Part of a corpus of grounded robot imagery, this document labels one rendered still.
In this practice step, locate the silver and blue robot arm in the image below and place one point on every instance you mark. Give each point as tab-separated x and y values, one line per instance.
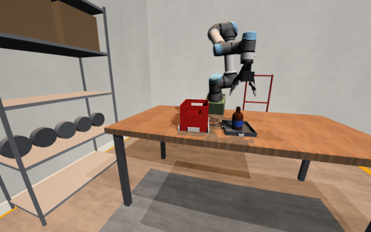
223	36

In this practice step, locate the red divided crate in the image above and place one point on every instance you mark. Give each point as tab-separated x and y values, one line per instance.
194	116

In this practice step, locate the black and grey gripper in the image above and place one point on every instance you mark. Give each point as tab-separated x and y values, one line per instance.
247	75

